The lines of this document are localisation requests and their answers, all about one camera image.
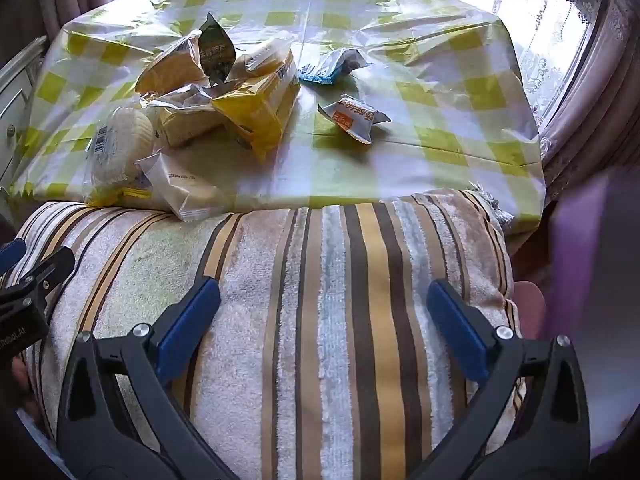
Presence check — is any clear wrapped cream cake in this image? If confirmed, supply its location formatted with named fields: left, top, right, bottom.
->
left=225, top=37, right=293, bottom=81

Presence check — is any round white pastry bag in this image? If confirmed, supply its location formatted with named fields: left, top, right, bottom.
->
left=82, top=102, right=158, bottom=207

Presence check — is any white lace curtain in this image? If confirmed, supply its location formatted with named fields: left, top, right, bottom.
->
left=400, top=0, right=608, bottom=126

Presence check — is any green white checked tablecloth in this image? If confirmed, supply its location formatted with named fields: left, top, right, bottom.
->
left=7, top=0, right=547, bottom=216

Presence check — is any large yellow cake packet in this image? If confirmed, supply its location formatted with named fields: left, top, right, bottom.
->
left=210, top=52, right=301, bottom=163

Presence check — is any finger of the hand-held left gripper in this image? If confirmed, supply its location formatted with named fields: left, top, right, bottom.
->
left=0, top=238, right=27, bottom=273
left=0, top=247, right=76, bottom=306

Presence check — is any orange white snack packet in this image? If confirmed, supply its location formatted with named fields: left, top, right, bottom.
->
left=318, top=94, right=392, bottom=146

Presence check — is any white cabinet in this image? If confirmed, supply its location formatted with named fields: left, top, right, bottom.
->
left=0, top=35, right=51, bottom=186

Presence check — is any frosted round pastry packet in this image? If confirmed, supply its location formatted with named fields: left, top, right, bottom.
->
left=136, top=152, right=236, bottom=223

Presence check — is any light blue snack packet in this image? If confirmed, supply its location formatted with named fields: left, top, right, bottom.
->
left=298, top=49, right=371, bottom=85

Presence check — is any striped towel cushion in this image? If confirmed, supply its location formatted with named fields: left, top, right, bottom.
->
left=10, top=189, right=526, bottom=480

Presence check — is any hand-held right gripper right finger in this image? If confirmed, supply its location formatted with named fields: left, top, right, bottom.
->
left=410, top=279, right=592, bottom=480

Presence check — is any clear yellow cake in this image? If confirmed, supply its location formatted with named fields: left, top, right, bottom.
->
left=135, top=30, right=208, bottom=95

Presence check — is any pale cake packet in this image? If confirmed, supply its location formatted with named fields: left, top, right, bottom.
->
left=150, top=85, right=236, bottom=148

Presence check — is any purple cloth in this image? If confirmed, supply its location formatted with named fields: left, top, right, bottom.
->
left=510, top=165, right=640, bottom=461

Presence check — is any green snack packet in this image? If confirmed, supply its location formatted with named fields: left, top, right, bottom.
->
left=197, top=12, right=237, bottom=86

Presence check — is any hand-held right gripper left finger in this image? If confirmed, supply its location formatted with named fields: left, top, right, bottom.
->
left=56, top=276, right=241, bottom=480

